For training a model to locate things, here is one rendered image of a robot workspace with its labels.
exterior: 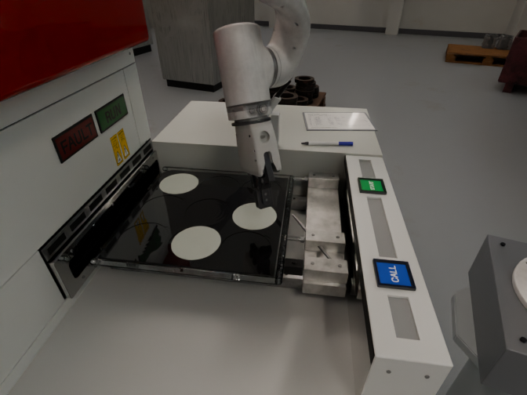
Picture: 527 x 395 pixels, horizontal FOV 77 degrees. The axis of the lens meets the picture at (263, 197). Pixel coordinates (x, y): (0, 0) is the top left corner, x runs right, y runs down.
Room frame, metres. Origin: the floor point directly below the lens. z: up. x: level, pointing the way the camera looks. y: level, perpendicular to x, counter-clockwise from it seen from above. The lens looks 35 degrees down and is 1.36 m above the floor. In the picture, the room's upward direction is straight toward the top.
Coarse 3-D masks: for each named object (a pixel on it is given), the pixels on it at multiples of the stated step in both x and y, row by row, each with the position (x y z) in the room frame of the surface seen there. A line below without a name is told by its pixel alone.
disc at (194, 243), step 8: (184, 232) 0.53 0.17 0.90; (192, 232) 0.53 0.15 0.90; (200, 232) 0.53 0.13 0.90; (208, 232) 0.53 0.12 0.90; (216, 232) 0.53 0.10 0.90; (176, 240) 0.51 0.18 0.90; (184, 240) 0.51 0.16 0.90; (192, 240) 0.51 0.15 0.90; (200, 240) 0.51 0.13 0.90; (208, 240) 0.51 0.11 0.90; (216, 240) 0.51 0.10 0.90; (176, 248) 0.48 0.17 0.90; (184, 248) 0.48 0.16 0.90; (192, 248) 0.48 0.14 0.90; (200, 248) 0.48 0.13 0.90; (208, 248) 0.48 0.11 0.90; (216, 248) 0.48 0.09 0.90; (184, 256) 0.46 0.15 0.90; (192, 256) 0.46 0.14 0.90; (200, 256) 0.46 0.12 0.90
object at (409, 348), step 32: (352, 160) 0.74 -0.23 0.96; (352, 192) 0.59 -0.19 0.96; (384, 224) 0.49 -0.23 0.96; (384, 256) 0.40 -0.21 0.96; (384, 288) 0.33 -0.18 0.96; (416, 288) 0.33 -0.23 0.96; (384, 320) 0.28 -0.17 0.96; (416, 320) 0.28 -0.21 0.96; (384, 352) 0.23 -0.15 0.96; (416, 352) 0.23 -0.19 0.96; (448, 352) 0.23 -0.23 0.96; (384, 384) 0.22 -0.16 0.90; (416, 384) 0.22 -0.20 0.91
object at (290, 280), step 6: (138, 270) 0.49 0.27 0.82; (180, 276) 0.48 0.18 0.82; (186, 276) 0.48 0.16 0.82; (192, 276) 0.48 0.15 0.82; (288, 276) 0.45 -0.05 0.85; (294, 276) 0.45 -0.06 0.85; (300, 276) 0.45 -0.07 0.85; (240, 282) 0.46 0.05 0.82; (246, 282) 0.46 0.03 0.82; (282, 282) 0.45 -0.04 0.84; (288, 282) 0.45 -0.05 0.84; (294, 282) 0.45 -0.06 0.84; (300, 282) 0.45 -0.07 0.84; (300, 288) 0.45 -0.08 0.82
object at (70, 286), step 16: (144, 160) 0.77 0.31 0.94; (128, 176) 0.69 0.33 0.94; (112, 192) 0.62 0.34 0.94; (128, 192) 0.66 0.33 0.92; (144, 192) 0.73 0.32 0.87; (96, 208) 0.56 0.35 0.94; (112, 208) 0.59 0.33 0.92; (128, 208) 0.65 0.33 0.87; (96, 224) 0.53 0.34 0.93; (112, 224) 0.59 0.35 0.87; (80, 240) 0.47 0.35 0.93; (64, 256) 0.43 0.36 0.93; (96, 256) 0.49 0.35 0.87; (64, 272) 0.41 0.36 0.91; (80, 272) 0.44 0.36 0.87; (64, 288) 0.40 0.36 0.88
